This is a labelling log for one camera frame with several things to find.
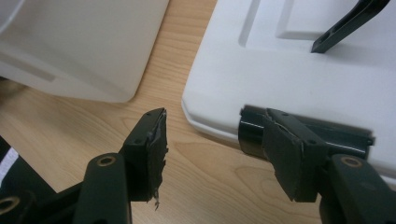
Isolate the white plastic box lid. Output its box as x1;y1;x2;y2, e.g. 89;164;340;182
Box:
181;0;396;187

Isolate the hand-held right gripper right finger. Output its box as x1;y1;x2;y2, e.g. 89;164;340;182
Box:
262;107;331;203

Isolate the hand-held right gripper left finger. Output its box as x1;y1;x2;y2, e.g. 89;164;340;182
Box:
120;106;170;211

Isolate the white plastic container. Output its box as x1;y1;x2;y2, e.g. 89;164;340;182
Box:
0;0;171;104

